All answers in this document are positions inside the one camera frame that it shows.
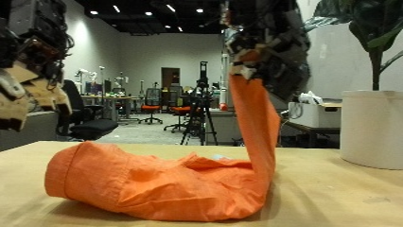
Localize grey sofa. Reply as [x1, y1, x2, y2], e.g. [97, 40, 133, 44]
[0, 111, 60, 152]

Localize green leafy plant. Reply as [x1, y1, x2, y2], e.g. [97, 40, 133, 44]
[302, 0, 403, 93]

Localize orange mesh-back office chair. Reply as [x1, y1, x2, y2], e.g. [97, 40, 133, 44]
[137, 88, 164, 125]

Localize black camera tripod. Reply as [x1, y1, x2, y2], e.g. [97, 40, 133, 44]
[180, 61, 220, 147]

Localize wooden background desk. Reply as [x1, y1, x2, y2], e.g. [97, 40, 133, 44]
[81, 95, 142, 122]

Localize orange button shirt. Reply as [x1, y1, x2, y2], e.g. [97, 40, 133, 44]
[43, 74, 282, 222]

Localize brown door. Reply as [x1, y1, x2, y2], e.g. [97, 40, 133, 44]
[160, 67, 181, 91]

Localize low grey counter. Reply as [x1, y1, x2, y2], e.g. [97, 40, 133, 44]
[205, 108, 245, 147]

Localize white storage box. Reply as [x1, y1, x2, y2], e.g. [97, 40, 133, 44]
[286, 101, 343, 129]

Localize white crumpled bag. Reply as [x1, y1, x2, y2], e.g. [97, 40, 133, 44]
[297, 90, 325, 106]

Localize black office chair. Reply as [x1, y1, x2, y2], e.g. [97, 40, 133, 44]
[56, 79, 120, 142]

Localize wooden side table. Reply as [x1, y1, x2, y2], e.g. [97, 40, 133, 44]
[277, 102, 343, 149]

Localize white round plant pot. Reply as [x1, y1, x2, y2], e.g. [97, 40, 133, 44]
[339, 90, 403, 170]

